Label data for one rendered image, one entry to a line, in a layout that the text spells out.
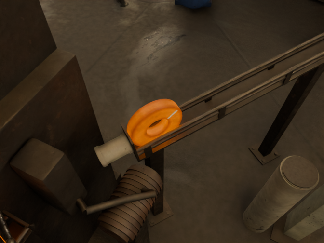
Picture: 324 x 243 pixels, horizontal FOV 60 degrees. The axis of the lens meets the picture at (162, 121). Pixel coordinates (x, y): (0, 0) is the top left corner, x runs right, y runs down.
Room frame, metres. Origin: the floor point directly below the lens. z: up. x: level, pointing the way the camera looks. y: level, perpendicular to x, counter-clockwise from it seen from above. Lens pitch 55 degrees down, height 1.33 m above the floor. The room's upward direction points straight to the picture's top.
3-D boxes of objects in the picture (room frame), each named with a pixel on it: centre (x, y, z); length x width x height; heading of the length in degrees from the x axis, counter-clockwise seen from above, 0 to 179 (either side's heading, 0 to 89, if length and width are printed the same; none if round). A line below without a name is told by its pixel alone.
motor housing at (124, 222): (0.31, 0.10, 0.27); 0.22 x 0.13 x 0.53; 153
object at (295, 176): (0.39, -0.44, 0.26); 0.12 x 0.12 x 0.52
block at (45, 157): (0.29, 0.27, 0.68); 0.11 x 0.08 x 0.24; 63
